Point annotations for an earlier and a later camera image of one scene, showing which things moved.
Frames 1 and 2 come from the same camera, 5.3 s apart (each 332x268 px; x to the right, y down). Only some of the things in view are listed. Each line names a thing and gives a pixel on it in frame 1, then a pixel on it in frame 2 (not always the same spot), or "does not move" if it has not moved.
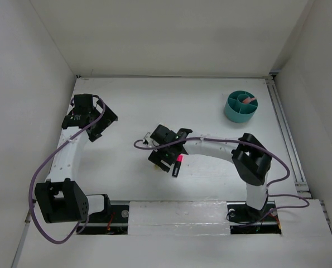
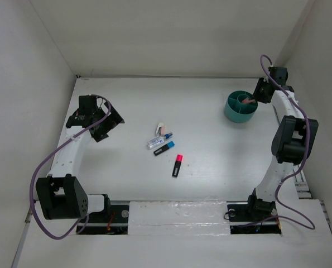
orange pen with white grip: [246, 101] does not move
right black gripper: [156, 157] -> [256, 95]
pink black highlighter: [179, 160] does not move
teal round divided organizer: [236, 110] does not move
